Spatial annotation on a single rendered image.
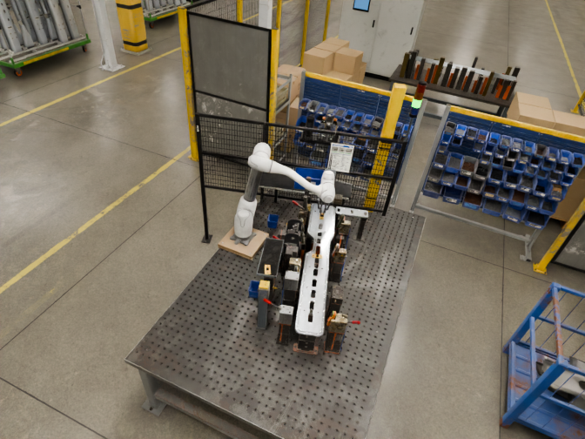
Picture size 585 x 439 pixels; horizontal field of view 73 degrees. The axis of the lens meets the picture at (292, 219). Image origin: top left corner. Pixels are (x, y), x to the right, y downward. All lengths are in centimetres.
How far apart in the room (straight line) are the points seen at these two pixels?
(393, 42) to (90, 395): 816
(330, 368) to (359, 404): 29
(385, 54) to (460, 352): 681
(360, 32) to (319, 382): 784
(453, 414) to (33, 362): 349
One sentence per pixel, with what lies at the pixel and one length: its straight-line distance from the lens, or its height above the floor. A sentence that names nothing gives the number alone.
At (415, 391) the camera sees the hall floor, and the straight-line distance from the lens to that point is 382.
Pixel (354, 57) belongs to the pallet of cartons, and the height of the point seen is 105.
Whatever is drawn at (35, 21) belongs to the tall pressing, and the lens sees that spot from 1003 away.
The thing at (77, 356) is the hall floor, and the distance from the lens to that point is 400.
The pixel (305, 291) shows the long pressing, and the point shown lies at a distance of 287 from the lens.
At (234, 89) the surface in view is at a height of 121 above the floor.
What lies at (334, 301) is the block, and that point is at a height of 99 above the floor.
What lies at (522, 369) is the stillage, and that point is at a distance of 417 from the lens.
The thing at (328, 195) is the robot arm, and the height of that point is 142.
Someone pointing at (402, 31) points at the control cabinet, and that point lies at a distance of 929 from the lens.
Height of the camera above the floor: 320
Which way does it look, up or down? 40 degrees down
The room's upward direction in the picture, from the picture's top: 6 degrees clockwise
